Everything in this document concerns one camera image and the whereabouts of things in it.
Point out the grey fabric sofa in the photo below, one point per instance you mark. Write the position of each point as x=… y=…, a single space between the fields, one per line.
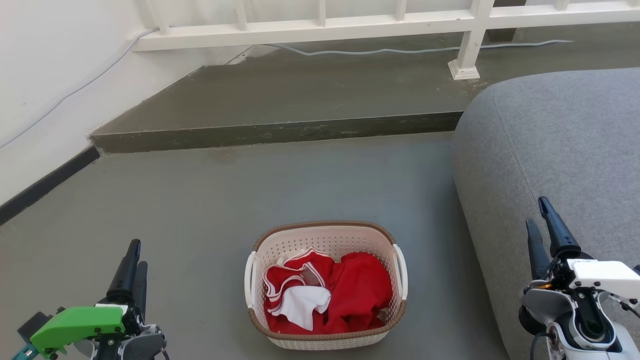
x=550 y=150

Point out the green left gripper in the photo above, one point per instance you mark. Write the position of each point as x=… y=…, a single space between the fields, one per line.
x=75 y=325

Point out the plain red garment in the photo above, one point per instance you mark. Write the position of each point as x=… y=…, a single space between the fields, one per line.
x=360 y=290

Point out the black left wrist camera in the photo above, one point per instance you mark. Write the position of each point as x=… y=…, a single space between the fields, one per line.
x=34 y=324

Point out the red garment with white trim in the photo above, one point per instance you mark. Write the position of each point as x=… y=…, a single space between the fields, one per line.
x=295 y=270

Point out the black baseboard strip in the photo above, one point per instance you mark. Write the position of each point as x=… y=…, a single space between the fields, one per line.
x=45 y=184

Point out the cream laundry basket brown rim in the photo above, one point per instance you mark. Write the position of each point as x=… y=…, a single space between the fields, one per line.
x=330 y=239

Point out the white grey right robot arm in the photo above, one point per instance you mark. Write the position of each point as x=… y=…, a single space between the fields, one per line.
x=575 y=330

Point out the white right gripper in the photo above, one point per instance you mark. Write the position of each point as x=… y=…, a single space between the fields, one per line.
x=605 y=275

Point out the white railing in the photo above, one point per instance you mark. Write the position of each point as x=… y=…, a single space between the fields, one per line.
x=310 y=26

